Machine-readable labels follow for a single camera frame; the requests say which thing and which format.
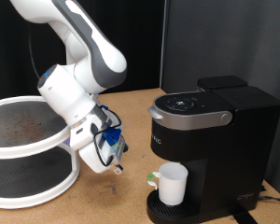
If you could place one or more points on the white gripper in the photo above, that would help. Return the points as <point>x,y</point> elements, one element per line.
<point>90,155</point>

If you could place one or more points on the white mug with green tape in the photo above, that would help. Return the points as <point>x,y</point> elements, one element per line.
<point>172,183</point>

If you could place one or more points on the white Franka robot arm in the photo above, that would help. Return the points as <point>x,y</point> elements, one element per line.
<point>81,62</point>

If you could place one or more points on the black tape strip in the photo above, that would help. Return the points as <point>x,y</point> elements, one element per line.
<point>244,217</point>

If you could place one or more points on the grey partition panel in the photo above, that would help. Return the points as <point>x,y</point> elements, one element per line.
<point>208,25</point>

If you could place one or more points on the black Keurig coffee machine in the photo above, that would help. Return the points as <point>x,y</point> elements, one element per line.
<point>227,155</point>

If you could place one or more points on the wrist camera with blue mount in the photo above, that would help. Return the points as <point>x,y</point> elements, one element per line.
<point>113,140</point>

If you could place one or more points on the black curtain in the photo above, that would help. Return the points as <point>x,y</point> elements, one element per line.
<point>140,37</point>

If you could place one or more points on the white two-tier turntable rack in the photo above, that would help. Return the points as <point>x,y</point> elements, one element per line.
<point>21,146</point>

